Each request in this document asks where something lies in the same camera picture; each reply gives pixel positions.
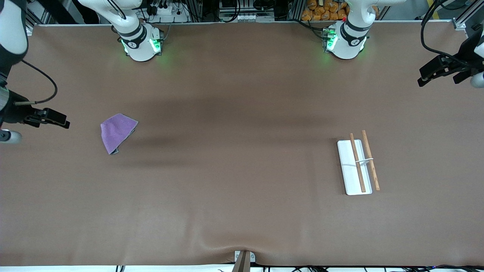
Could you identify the white towel rack base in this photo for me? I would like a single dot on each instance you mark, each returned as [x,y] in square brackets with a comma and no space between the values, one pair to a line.
[346,166]

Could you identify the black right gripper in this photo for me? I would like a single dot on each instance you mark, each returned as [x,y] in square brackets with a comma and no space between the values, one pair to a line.
[13,112]

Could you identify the wooden rack rod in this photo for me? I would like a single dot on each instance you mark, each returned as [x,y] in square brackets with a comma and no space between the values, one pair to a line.
[357,162]
[371,162]

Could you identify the small white socket strip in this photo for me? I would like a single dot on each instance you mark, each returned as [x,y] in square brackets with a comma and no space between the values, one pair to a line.
[249,17]

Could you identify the purple microfibre towel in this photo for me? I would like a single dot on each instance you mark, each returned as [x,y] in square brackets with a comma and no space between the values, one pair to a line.
[117,132]

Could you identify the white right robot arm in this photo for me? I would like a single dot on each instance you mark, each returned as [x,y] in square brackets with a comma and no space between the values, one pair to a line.
[140,45]

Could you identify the white power strip with plugs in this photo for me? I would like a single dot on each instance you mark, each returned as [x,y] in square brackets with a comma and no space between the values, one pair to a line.
[166,13]

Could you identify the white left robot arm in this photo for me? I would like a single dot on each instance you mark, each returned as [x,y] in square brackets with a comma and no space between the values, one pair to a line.
[346,42]

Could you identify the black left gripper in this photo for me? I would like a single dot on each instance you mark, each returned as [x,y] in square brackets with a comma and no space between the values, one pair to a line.
[462,60]

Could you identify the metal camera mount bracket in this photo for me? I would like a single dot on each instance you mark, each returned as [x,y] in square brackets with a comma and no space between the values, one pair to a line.
[244,260]

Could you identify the orange snack bags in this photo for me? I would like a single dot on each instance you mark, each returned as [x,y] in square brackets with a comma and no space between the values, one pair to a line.
[321,11]

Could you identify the brown table cover mat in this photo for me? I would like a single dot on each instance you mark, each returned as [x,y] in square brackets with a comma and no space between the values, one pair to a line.
[242,113]

